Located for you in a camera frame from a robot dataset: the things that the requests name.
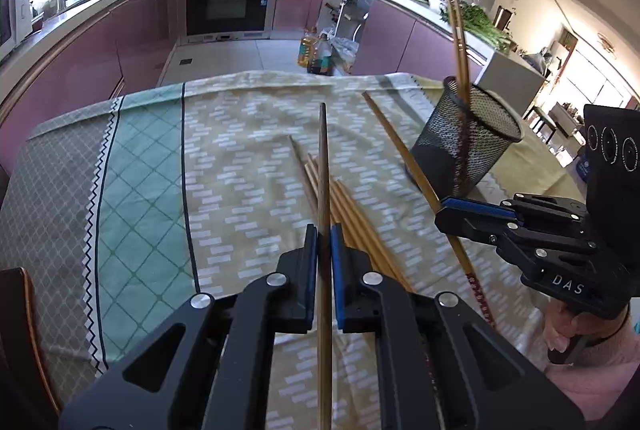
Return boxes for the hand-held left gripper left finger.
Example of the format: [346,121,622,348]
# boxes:
[59,224,321,430]

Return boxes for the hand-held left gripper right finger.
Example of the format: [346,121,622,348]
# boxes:
[329,224,586,430]

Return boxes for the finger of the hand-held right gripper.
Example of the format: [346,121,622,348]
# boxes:
[435,199,599,279]
[502,194,589,231]

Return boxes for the bunch of wooden chopsticks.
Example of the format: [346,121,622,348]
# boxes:
[287,135,416,295]

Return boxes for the black mesh holder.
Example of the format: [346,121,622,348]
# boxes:
[409,76,525,201]

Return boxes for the red-ended wooden chopstick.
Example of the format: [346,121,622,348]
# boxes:
[361,90,498,330]
[441,0,473,111]
[450,0,468,111]
[316,102,335,430]

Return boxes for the person's right forearm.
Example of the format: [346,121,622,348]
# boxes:
[550,310,640,422]

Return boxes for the person's right hand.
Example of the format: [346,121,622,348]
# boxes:
[542,297,630,352]

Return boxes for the white kitchen counter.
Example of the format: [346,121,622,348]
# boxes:
[0,0,547,119]

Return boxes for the patterned green beige tablecloth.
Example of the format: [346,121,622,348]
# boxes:
[0,70,576,430]

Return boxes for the green leafy vegetables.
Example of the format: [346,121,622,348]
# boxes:
[440,2,516,53]

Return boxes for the crumpled plastic bag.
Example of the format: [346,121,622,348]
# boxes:
[330,37,358,73]

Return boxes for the yellow oil bottle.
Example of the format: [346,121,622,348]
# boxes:
[299,34,321,69]

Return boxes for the black built-in oven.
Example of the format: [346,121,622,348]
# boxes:
[186,0,275,38]

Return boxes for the purple base cabinets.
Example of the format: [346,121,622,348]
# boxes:
[0,0,486,181]

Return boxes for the dark wooden chair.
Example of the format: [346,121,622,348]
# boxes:
[0,267,51,430]

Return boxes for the white microwave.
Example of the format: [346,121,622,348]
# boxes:
[0,0,33,60]

